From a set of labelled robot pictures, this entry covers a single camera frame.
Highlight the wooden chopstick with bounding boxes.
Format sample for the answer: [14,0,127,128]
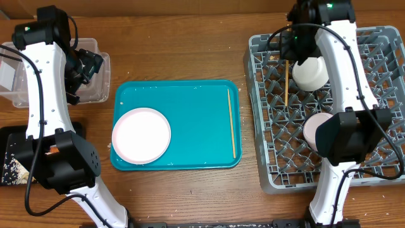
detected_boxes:
[227,89,236,159]
[284,60,289,107]

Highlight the white bowl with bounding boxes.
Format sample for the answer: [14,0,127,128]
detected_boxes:
[292,56,329,92]

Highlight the small white plate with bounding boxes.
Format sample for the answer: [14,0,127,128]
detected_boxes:
[303,113,332,151]

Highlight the large white plate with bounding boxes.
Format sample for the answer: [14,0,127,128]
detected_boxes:
[111,108,171,165]

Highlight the rice and peanut scraps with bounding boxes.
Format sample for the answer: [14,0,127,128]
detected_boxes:
[1,153,29,186]

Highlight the orange carrot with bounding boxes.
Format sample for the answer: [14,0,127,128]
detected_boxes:
[45,147,59,155]

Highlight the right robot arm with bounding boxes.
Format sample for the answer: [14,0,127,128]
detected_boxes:
[279,1,392,227]

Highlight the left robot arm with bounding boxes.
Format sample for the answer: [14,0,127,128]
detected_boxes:
[7,5,134,227]

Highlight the grey dishwasher rack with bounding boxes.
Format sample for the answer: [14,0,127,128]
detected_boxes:
[244,26,404,194]

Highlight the black waste tray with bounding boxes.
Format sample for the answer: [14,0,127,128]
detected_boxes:
[1,125,100,194]

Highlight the clear plastic bin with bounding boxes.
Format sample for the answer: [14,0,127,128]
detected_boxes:
[1,38,111,108]

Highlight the teal serving tray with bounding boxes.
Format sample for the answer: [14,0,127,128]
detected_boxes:
[110,80,242,171]

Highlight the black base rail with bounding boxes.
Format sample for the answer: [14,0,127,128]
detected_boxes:
[126,218,361,228]

